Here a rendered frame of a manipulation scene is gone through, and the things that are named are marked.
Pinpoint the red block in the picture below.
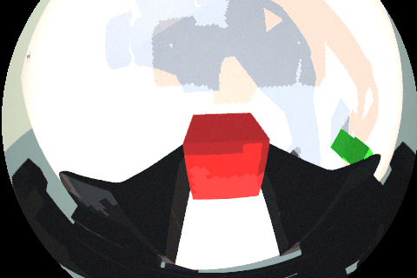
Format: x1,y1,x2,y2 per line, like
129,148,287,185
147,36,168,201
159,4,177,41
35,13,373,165
183,112,271,201

